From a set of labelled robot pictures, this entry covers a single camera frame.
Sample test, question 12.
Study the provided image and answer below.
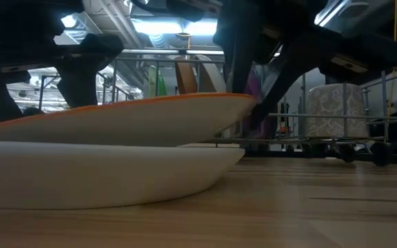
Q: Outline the tan wooden plate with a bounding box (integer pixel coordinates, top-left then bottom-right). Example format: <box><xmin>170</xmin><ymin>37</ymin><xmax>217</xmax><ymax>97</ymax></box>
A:
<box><xmin>174</xmin><ymin>56</ymin><xmax>199</xmax><ymax>95</ymax></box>

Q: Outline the yellow cable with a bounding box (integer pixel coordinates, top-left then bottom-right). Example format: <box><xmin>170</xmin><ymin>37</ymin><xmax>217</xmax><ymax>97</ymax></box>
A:
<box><xmin>387</xmin><ymin>0</ymin><xmax>397</xmax><ymax>116</ymax></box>

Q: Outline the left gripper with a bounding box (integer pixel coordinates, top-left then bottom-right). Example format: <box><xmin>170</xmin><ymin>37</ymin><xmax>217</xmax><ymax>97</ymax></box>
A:
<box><xmin>0</xmin><ymin>0</ymin><xmax>124</xmax><ymax>125</ymax></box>

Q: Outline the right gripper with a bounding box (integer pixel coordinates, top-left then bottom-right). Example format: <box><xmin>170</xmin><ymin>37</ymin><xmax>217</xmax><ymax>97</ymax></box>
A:
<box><xmin>252</xmin><ymin>0</ymin><xmax>397</xmax><ymax>129</ymax></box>

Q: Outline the black metal table frame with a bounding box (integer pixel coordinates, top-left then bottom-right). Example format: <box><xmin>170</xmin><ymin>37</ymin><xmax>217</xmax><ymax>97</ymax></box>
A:
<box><xmin>243</xmin><ymin>147</ymin><xmax>397</xmax><ymax>167</ymax></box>

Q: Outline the grey wire dish rack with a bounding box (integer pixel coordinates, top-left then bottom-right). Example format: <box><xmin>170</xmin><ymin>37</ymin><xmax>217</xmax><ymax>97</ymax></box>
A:
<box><xmin>96</xmin><ymin>56</ymin><xmax>397</xmax><ymax>168</ymax></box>

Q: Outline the orange-rimmed white plate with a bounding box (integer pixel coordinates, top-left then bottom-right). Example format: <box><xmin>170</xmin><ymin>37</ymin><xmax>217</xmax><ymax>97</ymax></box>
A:
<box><xmin>0</xmin><ymin>92</ymin><xmax>257</xmax><ymax>148</ymax></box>

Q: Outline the deep cream white plate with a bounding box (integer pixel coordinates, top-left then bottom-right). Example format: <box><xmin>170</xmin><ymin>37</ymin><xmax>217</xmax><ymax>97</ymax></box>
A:
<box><xmin>0</xmin><ymin>140</ymin><xmax>247</xmax><ymax>211</ymax></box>

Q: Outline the patterned beige bowl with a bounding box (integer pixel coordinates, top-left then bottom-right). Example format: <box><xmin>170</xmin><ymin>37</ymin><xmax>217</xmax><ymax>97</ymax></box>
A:
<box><xmin>305</xmin><ymin>83</ymin><xmax>370</xmax><ymax>138</ymax></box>

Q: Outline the silver ventilation duct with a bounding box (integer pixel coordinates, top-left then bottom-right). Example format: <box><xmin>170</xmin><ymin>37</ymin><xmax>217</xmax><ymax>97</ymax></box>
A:
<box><xmin>53</xmin><ymin>0</ymin><xmax>141</xmax><ymax>48</ymax></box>

